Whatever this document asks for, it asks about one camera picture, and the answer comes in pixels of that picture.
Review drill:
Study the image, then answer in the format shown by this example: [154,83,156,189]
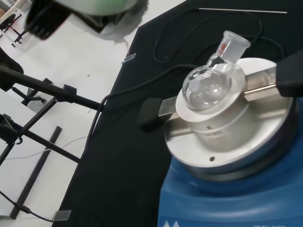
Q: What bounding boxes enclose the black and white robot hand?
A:
[25,0,150,43]

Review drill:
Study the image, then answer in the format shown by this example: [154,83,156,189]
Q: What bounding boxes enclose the heater with blue base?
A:
[136,49,303,227]

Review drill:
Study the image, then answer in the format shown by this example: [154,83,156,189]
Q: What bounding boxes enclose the clear tape strip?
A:
[121,53,138,65]
[52,210,72,222]

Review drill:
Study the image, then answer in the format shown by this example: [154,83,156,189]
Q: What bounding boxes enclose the black office chair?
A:
[0,13,28,48]

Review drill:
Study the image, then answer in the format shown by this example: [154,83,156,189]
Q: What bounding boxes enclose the thin glass rod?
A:
[198,7,288,14]

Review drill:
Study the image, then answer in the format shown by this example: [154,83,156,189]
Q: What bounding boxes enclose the black bar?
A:
[9,126,63,219]

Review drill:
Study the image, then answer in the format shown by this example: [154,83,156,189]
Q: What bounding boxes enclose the black cloth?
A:
[55,0,303,227]

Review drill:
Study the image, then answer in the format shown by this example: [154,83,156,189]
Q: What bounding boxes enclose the thin black cable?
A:
[153,9,286,63]

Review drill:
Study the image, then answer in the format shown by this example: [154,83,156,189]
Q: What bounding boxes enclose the thick black power cable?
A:
[87,63,209,140]

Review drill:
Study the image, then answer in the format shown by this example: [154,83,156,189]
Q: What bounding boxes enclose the black camera tripod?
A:
[0,46,106,166]

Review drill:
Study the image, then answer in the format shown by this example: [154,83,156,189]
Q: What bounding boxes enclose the black floor cable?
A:
[0,190,56,223]

